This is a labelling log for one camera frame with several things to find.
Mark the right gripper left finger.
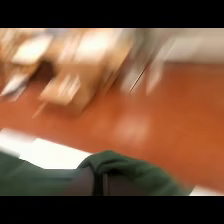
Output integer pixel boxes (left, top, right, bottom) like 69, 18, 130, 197
65, 166, 96, 197

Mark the green shirt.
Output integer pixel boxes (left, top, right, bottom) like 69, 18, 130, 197
0, 149, 194, 197

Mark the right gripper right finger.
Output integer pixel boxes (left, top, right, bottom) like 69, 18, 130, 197
101, 172, 145, 197

